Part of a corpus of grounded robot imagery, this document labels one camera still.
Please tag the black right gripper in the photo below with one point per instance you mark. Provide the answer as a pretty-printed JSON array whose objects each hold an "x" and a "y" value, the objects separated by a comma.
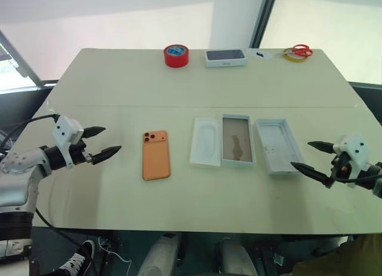
[{"x": 341, "y": 166}]

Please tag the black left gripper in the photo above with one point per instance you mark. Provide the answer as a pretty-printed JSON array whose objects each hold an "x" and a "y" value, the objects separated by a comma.
[{"x": 78, "y": 153}]

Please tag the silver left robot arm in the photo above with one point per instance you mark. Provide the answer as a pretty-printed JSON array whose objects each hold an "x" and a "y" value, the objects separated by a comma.
[{"x": 18, "y": 166}]

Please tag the white phone box lid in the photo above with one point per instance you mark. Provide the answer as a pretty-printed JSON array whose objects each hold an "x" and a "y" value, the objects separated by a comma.
[{"x": 279, "y": 147}]

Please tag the open phone box base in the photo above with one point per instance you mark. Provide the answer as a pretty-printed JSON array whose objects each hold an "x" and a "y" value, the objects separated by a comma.
[{"x": 237, "y": 141}]

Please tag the closed white phone box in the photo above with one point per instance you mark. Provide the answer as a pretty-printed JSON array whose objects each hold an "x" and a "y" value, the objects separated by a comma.
[{"x": 226, "y": 59}]

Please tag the orange smartphone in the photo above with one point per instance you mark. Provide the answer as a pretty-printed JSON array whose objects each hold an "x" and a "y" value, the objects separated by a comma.
[{"x": 156, "y": 156}]

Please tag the olive green cloth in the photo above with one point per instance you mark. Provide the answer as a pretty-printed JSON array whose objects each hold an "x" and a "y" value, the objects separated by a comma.
[{"x": 343, "y": 258}]

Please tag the yellow tape roll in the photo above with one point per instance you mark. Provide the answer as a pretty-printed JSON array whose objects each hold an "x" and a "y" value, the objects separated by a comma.
[{"x": 294, "y": 58}]

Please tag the white moulded tray insert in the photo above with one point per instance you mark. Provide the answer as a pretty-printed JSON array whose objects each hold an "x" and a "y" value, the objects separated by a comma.
[{"x": 206, "y": 141}]

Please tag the red tape roll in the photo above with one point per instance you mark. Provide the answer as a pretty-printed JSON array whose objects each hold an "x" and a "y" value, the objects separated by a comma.
[{"x": 176, "y": 59}]

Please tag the black sneaker white laces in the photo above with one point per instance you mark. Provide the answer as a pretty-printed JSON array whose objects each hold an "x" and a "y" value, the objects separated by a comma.
[{"x": 78, "y": 256}]

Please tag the small black clip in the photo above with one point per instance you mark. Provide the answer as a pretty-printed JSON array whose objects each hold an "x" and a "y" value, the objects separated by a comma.
[{"x": 260, "y": 54}]

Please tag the grey rounded robot leg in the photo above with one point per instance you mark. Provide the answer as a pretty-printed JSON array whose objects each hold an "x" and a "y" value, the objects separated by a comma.
[
  {"x": 159, "y": 255},
  {"x": 235, "y": 258}
]

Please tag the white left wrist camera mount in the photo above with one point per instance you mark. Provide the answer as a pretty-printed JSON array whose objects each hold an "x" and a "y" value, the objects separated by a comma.
[{"x": 64, "y": 129}]

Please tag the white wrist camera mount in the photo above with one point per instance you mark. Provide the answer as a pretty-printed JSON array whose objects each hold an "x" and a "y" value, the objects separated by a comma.
[
  {"x": 355, "y": 147},
  {"x": 64, "y": 129}
]

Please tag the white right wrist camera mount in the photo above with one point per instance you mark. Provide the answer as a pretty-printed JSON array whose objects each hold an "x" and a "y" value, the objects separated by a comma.
[{"x": 355, "y": 147}]

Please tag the grey slanted window frame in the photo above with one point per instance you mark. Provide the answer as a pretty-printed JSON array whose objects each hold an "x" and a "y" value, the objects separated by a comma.
[{"x": 21, "y": 59}]

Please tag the dark window frame post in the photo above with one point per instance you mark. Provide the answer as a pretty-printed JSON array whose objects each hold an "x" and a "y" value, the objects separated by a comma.
[{"x": 264, "y": 16}]

